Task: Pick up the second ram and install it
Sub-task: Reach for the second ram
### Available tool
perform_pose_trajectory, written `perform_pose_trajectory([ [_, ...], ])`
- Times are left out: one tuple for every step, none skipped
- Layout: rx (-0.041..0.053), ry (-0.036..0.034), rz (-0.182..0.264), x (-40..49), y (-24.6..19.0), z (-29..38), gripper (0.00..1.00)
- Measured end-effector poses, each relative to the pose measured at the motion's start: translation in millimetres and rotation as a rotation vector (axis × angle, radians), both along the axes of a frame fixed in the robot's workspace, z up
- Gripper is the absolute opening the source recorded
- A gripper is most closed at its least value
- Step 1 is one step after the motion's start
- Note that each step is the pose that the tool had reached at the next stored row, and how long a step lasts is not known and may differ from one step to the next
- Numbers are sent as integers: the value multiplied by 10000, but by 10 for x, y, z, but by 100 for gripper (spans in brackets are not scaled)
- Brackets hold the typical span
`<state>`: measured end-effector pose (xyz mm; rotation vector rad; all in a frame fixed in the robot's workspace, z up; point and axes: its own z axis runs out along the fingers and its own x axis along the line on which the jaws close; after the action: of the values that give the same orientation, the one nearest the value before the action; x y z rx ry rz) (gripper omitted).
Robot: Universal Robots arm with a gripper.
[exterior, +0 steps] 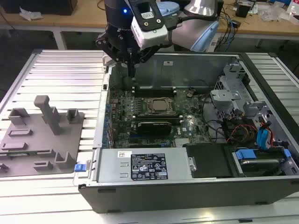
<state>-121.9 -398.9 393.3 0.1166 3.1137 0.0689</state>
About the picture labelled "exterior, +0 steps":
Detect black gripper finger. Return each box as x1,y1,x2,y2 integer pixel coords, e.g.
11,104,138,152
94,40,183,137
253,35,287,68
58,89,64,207
131,45,160,78
95,33,132,78

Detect green RAM stick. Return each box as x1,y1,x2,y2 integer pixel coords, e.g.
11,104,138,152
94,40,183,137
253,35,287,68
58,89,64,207
135,85,175,91
8,151,39,156

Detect black RAM slot bank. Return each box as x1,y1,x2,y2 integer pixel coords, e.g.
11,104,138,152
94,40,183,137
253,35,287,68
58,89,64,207
132,113,183,125
132,85,177,98

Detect wooden desk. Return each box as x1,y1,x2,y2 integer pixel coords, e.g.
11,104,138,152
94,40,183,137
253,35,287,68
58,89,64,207
0,0,299,49

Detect metal CPU socket cover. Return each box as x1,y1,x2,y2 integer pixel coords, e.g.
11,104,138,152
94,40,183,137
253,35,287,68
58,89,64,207
144,96,178,116

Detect silver CPU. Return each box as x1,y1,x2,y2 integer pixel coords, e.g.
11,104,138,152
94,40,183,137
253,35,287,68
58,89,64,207
150,99,173,112

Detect green motherboard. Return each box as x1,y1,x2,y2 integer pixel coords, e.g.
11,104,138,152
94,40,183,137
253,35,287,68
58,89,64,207
106,86,211,149

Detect large black box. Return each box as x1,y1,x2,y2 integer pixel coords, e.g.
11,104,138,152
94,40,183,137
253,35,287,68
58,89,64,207
2,0,78,16

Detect black graphics card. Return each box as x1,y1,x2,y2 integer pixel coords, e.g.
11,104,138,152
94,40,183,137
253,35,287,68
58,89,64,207
136,120,173,136

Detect crumpled white paper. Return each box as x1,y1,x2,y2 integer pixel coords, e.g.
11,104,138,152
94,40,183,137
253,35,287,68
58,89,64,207
19,6,44,22

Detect grey metal drive cage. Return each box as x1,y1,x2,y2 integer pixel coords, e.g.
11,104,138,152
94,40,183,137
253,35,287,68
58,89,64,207
209,62,274,118

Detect small silver heat sink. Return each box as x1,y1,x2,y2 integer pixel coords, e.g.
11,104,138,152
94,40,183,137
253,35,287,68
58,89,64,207
174,138,192,147

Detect small black box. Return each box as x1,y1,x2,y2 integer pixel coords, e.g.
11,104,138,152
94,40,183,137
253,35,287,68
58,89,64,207
235,3,250,18

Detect grey parts rack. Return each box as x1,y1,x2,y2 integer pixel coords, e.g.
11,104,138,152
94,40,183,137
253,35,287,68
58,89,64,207
0,94,86,175

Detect grey power supply with label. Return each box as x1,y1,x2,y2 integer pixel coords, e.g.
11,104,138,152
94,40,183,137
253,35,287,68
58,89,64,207
96,148,190,184

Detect black plastic shroud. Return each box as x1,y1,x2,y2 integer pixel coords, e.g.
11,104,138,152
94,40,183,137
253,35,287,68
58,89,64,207
183,143,235,179

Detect clear plastic bags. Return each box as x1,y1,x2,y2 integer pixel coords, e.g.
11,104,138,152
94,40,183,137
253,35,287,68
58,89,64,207
257,3,292,23

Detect hard disk in blue carrier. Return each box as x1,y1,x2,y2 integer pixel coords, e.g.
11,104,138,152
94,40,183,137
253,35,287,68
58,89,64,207
231,147,292,177

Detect black open PC case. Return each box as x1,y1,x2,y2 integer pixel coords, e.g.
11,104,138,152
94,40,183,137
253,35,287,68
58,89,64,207
72,51,299,214

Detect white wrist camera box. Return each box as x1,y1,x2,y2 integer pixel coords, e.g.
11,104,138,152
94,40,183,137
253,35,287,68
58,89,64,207
130,0,169,49

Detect black camera cable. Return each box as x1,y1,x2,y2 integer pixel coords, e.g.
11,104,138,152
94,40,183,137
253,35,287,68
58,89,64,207
164,13,219,31

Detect red and yellow wires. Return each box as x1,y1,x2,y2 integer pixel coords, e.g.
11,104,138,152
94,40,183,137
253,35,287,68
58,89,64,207
229,124,257,143

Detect blue flat data cable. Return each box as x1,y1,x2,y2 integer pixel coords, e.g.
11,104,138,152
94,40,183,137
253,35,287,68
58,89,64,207
256,117,273,148

